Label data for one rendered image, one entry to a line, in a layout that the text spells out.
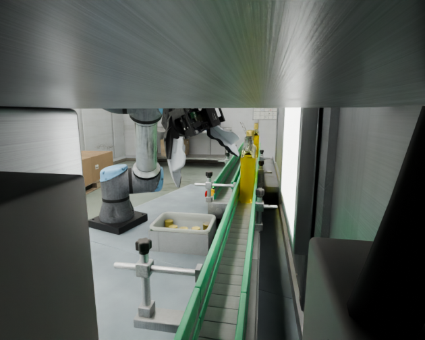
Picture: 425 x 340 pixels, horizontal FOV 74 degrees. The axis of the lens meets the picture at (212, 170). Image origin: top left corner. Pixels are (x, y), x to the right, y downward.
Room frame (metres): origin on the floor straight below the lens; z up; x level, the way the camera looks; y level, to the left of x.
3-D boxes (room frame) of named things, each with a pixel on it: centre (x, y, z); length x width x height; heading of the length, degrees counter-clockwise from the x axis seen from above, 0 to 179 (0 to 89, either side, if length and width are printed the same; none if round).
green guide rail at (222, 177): (2.00, -0.16, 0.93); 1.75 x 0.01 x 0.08; 170
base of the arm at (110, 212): (1.20, 0.43, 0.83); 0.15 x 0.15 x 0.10
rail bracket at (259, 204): (0.83, -0.17, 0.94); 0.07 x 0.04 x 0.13; 80
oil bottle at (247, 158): (1.13, -0.14, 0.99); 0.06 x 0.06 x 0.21; 80
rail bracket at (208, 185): (1.10, -0.01, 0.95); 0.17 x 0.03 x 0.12; 80
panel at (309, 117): (0.92, -0.24, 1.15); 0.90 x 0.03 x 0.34; 170
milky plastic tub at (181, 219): (1.01, 0.11, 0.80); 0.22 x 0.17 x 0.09; 80
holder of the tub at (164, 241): (1.00, 0.08, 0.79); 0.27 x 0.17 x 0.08; 80
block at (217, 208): (1.10, -0.03, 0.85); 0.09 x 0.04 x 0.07; 80
